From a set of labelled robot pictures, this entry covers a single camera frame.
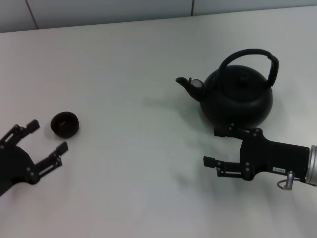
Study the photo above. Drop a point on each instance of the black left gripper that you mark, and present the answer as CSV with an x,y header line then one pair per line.
x,y
13,166

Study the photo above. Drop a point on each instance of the small black teacup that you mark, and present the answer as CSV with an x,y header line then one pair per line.
x,y
65,130

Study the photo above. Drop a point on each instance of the black round teapot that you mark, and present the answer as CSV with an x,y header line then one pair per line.
x,y
235,104

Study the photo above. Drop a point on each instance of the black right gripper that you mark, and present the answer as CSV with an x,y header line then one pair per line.
x,y
275,157

